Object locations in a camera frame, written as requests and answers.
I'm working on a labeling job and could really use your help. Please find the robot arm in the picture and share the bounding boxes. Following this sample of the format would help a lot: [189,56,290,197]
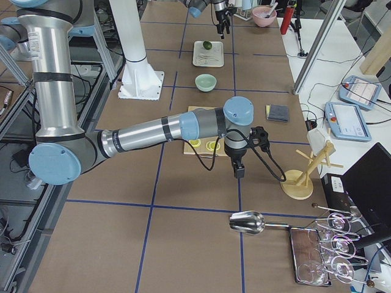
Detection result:
[180,0,237,39]
[15,1,254,185]

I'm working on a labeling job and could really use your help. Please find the grey folded cloth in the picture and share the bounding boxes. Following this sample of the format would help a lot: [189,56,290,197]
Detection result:
[265,104,290,123]

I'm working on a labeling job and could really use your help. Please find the wine glass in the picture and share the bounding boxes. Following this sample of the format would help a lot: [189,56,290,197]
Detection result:
[296,256,354,286]
[320,234,356,259]
[315,212,351,239]

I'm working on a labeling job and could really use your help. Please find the lower teach pendant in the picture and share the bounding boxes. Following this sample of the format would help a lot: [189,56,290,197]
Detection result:
[324,102,371,142]

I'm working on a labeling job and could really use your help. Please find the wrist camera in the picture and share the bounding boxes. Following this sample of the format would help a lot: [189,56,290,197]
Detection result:
[250,126,270,153]

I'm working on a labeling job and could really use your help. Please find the wooden cutting board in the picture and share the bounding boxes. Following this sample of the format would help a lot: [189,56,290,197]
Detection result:
[182,106,230,157]

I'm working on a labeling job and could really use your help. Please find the pink ice bowl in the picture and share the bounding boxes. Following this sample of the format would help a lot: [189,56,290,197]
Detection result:
[251,6,277,27]

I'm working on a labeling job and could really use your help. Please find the upper teach pendant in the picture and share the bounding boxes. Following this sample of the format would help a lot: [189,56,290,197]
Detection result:
[339,75,382,110]

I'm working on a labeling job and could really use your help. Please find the teach pendant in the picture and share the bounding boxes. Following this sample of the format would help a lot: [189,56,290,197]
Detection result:
[324,102,371,142]
[339,75,382,110]

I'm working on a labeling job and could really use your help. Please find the cream bear tray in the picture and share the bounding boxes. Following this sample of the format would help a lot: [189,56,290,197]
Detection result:
[192,41,224,68]

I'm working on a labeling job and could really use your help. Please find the black camera cable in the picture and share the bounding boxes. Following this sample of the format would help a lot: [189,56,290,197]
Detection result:
[183,129,287,183]

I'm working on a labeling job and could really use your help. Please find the mint green bowl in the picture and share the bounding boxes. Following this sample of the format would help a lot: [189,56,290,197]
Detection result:
[195,74,217,92]

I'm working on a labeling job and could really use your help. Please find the lemon slice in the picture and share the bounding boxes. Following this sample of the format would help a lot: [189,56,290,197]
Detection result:
[205,141,221,151]
[189,139,201,148]

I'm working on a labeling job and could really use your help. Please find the steel scoop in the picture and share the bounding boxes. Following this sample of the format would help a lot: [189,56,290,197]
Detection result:
[229,211,290,235]

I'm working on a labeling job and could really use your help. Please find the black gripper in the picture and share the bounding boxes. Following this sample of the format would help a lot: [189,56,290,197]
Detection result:
[224,134,247,178]
[215,9,234,38]

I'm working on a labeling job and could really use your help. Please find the dark glass rack tray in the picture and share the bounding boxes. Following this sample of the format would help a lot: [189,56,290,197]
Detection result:
[288,226,323,286]

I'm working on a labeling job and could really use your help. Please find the wooden mug tree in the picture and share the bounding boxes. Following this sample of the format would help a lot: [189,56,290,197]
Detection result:
[280,140,343,200]

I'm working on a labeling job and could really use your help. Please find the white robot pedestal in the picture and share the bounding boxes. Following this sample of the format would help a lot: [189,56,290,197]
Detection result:
[109,0,164,101]

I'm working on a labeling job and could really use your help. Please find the aluminium frame post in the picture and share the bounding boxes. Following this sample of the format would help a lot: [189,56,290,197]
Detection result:
[293,0,349,96]

